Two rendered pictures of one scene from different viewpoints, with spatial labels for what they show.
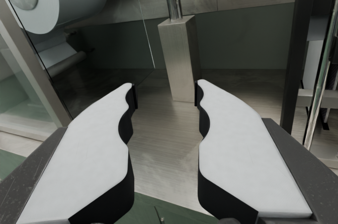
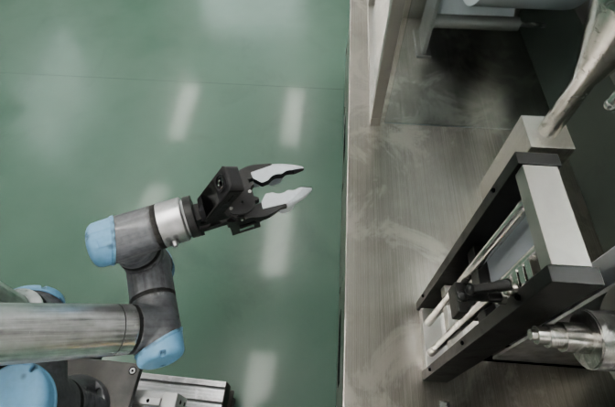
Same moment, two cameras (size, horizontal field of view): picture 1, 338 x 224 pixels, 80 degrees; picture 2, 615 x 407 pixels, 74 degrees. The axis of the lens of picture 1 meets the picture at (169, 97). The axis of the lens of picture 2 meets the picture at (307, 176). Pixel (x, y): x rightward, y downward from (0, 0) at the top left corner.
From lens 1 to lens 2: 0.65 m
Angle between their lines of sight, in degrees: 51
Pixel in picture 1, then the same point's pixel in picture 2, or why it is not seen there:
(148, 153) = (386, 189)
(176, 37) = (519, 146)
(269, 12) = not seen: outside the picture
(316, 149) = (435, 333)
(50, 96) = (382, 79)
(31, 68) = (384, 53)
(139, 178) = (358, 193)
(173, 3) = (550, 116)
